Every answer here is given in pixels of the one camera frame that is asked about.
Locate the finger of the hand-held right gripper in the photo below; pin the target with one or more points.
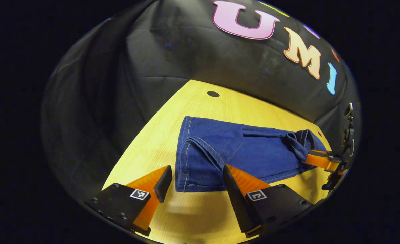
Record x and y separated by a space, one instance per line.
318 161

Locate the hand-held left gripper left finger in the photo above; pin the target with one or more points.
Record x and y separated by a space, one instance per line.
163 183

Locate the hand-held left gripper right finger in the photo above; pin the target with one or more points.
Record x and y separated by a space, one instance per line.
237 200

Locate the blue denim jeans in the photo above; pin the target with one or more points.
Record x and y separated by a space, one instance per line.
260 156

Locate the black backdrop cloth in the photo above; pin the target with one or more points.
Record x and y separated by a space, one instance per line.
135 67

